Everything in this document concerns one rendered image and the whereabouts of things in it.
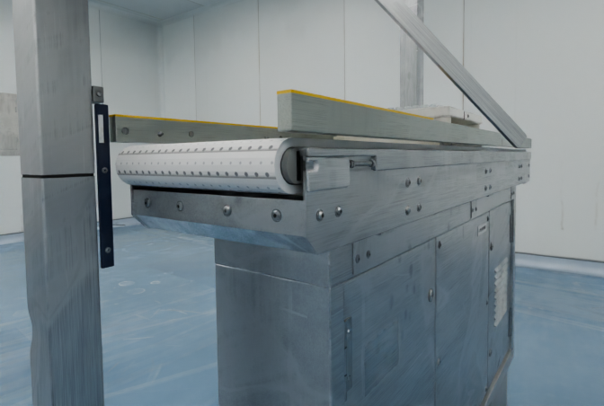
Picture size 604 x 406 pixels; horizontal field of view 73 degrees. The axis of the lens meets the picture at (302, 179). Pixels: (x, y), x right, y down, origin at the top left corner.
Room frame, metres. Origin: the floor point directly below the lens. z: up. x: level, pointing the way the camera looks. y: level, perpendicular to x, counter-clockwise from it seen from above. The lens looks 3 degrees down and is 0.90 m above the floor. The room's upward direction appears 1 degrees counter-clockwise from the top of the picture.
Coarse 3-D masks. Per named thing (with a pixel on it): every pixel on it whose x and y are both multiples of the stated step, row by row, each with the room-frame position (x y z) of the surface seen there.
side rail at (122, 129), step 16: (112, 128) 0.50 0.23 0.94; (128, 128) 0.51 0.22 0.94; (144, 128) 0.53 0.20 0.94; (160, 128) 0.55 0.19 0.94; (176, 128) 0.57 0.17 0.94; (192, 128) 0.59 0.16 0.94; (208, 128) 0.61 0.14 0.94; (224, 128) 0.64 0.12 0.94; (240, 128) 0.66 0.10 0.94; (256, 128) 0.70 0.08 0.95; (272, 128) 0.73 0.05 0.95
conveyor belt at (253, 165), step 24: (168, 144) 0.46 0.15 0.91; (192, 144) 0.43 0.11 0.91; (216, 144) 0.40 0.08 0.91; (240, 144) 0.38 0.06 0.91; (264, 144) 0.36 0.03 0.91; (288, 144) 0.36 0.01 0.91; (312, 144) 0.39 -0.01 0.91; (336, 144) 0.42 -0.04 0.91; (360, 144) 0.46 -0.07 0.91; (384, 144) 0.51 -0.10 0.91; (408, 144) 0.57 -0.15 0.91; (120, 168) 0.49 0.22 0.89; (144, 168) 0.46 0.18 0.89; (168, 168) 0.43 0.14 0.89; (192, 168) 0.41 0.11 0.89; (216, 168) 0.39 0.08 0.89; (240, 168) 0.37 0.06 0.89; (264, 168) 0.35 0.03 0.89; (288, 192) 0.36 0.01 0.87
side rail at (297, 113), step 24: (288, 96) 0.34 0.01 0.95; (312, 96) 0.36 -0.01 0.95; (288, 120) 0.34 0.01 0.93; (312, 120) 0.36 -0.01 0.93; (336, 120) 0.39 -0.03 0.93; (360, 120) 0.43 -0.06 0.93; (384, 120) 0.47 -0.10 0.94; (408, 120) 0.53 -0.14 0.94; (432, 120) 0.60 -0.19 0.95; (480, 144) 0.83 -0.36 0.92; (504, 144) 1.03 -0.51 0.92; (528, 144) 1.34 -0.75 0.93
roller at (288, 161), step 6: (288, 150) 0.35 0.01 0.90; (294, 150) 0.35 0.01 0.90; (282, 156) 0.35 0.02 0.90; (288, 156) 0.35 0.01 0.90; (294, 156) 0.35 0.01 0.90; (282, 162) 0.35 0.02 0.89; (288, 162) 0.35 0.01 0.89; (294, 162) 0.35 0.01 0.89; (300, 162) 0.36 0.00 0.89; (282, 168) 0.35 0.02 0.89; (288, 168) 0.35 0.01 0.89; (294, 168) 0.35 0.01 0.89; (300, 168) 0.36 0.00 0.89; (282, 174) 0.35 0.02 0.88; (288, 174) 0.35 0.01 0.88; (294, 174) 0.35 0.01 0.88; (300, 174) 0.36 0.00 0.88; (288, 180) 0.35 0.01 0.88; (294, 180) 0.35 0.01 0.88; (300, 180) 0.36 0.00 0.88
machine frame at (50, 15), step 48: (48, 0) 0.46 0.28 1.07; (48, 48) 0.45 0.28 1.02; (48, 96) 0.45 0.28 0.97; (48, 144) 0.45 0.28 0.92; (48, 192) 0.45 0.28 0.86; (48, 240) 0.45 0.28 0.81; (96, 240) 0.49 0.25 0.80; (48, 288) 0.45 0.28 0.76; (96, 288) 0.49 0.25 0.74; (48, 336) 0.45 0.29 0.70; (96, 336) 0.49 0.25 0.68; (48, 384) 0.45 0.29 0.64; (96, 384) 0.48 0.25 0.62
